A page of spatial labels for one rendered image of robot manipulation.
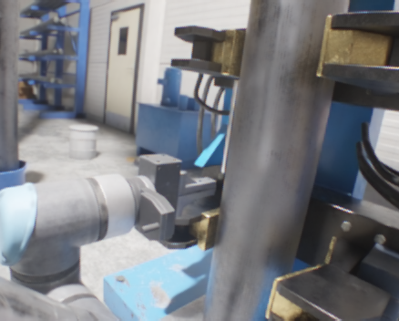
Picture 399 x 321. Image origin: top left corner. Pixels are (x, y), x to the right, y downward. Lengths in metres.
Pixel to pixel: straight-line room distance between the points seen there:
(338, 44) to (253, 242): 0.43
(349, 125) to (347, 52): 0.56
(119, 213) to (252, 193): 0.33
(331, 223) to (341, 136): 0.32
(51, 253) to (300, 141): 0.48
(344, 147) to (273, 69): 0.51
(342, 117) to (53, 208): 0.90
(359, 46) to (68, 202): 0.46
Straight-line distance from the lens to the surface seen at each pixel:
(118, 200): 0.39
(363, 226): 0.83
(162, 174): 0.43
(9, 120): 1.62
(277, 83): 0.59
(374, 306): 0.63
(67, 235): 0.37
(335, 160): 1.05
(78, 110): 6.36
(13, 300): 0.25
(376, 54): 0.51
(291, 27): 0.61
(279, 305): 0.62
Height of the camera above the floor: 0.86
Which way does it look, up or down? 14 degrees down
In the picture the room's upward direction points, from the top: 7 degrees clockwise
